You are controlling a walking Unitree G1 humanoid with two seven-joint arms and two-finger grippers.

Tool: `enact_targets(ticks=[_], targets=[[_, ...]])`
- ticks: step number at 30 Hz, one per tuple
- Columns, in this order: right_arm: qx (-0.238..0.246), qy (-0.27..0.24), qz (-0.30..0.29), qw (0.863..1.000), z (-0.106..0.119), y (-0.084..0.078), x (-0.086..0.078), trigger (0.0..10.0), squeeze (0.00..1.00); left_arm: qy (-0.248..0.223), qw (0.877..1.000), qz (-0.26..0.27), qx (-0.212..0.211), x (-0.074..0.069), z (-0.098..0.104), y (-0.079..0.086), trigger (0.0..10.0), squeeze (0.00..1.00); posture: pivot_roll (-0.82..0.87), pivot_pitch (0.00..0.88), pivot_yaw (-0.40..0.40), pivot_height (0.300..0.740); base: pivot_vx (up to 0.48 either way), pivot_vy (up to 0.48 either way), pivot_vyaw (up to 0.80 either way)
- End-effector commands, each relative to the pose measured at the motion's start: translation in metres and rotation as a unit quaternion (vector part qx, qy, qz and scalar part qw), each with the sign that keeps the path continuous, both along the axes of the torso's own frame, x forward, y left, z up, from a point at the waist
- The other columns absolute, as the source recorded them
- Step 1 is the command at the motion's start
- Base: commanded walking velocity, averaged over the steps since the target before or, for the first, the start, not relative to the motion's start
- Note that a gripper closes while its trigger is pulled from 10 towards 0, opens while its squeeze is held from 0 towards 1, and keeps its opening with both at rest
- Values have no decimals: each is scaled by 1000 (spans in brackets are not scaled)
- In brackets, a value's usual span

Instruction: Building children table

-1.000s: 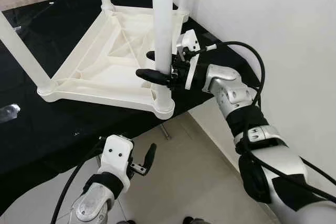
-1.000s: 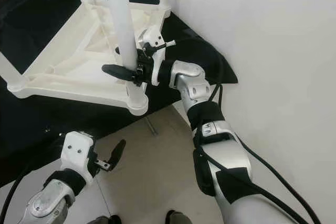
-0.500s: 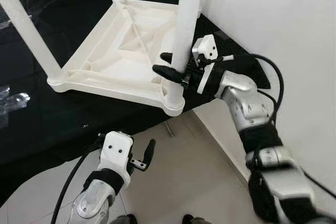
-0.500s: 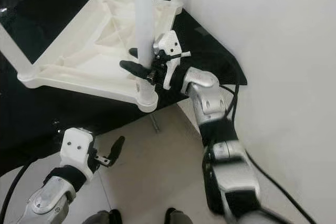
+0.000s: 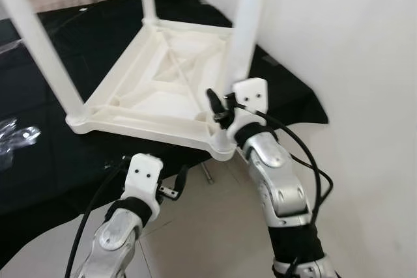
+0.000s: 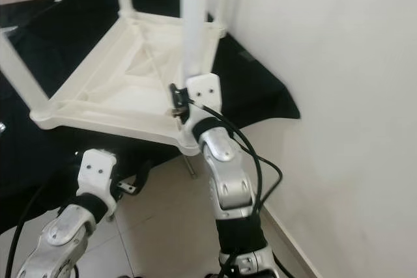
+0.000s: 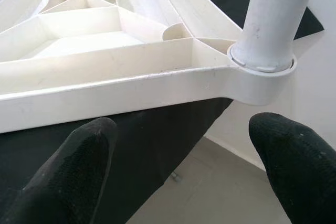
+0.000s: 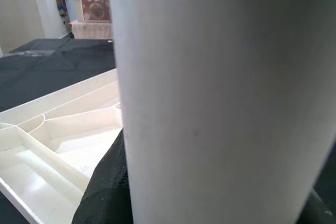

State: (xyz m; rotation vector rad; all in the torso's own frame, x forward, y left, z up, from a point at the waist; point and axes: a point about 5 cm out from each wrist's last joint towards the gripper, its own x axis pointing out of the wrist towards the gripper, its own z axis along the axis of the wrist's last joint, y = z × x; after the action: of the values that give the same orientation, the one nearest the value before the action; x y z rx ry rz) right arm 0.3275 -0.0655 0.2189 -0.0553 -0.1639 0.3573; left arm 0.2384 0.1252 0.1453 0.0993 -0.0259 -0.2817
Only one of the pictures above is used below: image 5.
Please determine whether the white plastic children table top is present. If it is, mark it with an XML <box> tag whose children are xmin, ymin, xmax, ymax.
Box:
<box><xmin>65</xmin><ymin>19</ymin><xmax>252</xmax><ymax>161</ymax></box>

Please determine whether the clear plastic tape strip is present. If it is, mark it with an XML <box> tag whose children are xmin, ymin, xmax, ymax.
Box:
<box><xmin>0</xmin><ymin>117</ymin><xmax>42</xmax><ymax>156</ymax></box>

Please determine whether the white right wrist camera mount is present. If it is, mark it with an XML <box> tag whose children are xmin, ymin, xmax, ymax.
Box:
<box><xmin>229</xmin><ymin>77</ymin><xmax>270</xmax><ymax>137</ymax></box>

